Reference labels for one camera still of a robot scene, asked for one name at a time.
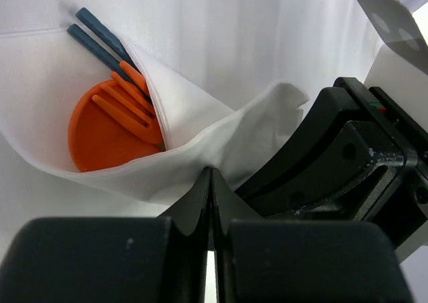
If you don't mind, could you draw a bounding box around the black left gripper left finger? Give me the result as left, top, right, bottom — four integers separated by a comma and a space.
1, 168, 211, 302

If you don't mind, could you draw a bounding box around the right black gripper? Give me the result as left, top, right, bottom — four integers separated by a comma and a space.
236, 77, 427, 249

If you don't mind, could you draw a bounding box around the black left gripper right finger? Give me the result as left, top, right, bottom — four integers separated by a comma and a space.
211, 169, 413, 302

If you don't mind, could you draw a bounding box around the white paper napkin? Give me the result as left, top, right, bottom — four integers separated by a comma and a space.
1, 0, 381, 213

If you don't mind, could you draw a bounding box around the orange plastic fork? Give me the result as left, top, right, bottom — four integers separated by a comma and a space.
92, 61, 163, 145

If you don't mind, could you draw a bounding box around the orange plastic spoon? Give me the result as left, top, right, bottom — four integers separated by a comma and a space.
68, 80, 165, 172

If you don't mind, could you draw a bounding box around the dark blue chopstick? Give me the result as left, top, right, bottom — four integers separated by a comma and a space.
67, 24, 135, 84
76, 7, 138, 70

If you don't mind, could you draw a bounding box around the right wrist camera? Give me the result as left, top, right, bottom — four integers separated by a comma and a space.
357, 0, 427, 74

